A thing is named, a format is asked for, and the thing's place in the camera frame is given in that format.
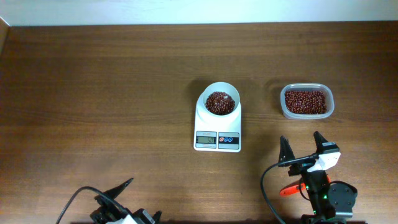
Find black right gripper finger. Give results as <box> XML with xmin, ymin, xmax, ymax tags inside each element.
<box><xmin>313</xmin><ymin>131</ymin><xmax>339</xmax><ymax>154</ymax></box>
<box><xmin>278</xmin><ymin>136</ymin><xmax>295</xmax><ymax>167</ymax></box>

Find white bowl on scale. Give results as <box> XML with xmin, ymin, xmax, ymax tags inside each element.
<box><xmin>200</xmin><ymin>82</ymin><xmax>242</xmax><ymax>116</ymax></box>

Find white digital kitchen scale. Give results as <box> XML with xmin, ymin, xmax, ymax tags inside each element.
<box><xmin>193</xmin><ymin>97</ymin><xmax>242</xmax><ymax>152</ymax></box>

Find clear plastic bean container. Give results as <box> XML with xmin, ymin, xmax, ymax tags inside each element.
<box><xmin>280</xmin><ymin>83</ymin><xmax>335</xmax><ymax>119</ymax></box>

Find red beans in bowl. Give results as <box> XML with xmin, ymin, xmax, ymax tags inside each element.
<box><xmin>205</xmin><ymin>91</ymin><xmax>236</xmax><ymax>116</ymax></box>

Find orange measuring scoop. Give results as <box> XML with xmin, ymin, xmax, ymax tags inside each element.
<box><xmin>279</xmin><ymin>175</ymin><xmax>330</xmax><ymax>197</ymax></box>

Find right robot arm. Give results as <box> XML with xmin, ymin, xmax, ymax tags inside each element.
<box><xmin>279</xmin><ymin>131</ymin><xmax>358</xmax><ymax>223</ymax></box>

